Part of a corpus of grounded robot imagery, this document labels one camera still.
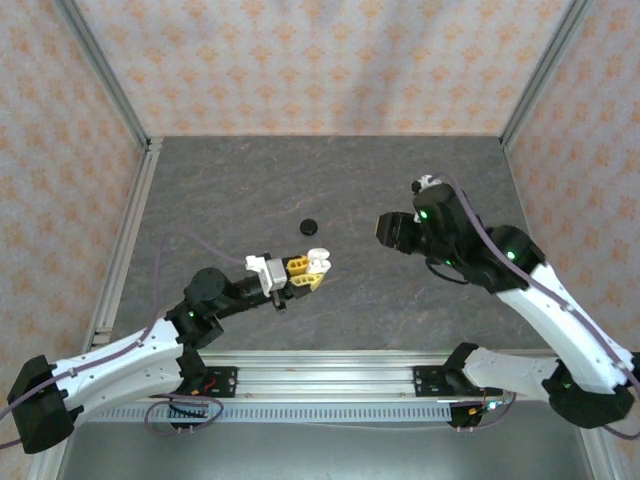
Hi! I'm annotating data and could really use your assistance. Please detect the white earbud charging case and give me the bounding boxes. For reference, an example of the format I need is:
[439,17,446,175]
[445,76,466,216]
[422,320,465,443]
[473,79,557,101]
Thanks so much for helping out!
[305,247,333,275]

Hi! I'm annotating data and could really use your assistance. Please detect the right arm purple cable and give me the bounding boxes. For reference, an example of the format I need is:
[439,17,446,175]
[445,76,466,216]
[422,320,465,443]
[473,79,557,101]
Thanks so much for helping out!
[432,172,640,441]

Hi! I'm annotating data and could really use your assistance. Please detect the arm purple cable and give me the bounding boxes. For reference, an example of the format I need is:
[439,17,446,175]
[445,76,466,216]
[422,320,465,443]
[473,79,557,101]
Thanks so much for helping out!
[0,233,250,449]
[432,172,640,441]

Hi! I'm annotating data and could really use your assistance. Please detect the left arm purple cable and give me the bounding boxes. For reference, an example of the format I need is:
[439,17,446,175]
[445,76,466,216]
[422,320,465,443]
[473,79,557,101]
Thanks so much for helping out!
[0,233,250,449]

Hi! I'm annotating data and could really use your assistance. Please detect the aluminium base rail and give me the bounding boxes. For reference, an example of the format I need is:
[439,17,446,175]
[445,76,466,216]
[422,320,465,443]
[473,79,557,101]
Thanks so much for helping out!
[194,350,551,401]

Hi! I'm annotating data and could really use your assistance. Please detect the aluminium side floor rail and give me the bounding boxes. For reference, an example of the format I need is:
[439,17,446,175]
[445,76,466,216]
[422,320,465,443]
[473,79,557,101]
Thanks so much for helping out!
[82,138,165,351]

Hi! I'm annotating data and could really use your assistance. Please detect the perforated metal cable duct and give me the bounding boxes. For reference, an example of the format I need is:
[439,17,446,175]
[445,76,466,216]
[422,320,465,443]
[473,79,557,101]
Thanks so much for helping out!
[92,402,452,425]

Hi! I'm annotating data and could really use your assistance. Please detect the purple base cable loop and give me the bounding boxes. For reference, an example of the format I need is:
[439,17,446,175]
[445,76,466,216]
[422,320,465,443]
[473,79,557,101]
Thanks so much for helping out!
[143,393,225,436]
[457,383,517,434]

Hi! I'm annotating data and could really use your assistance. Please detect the grey metal base plate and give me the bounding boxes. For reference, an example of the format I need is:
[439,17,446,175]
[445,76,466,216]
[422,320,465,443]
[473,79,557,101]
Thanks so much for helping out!
[64,422,589,480]

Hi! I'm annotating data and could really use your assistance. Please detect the aluminium frame post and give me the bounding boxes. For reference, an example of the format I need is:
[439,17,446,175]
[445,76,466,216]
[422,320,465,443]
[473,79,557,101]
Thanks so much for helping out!
[54,0,154,151]
[498,0,597,149]

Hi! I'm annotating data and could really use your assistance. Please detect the aluminium frame rail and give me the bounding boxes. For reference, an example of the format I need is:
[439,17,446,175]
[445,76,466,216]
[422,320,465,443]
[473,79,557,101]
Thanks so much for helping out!
[579,424,616,480]
[27,439,74,480]

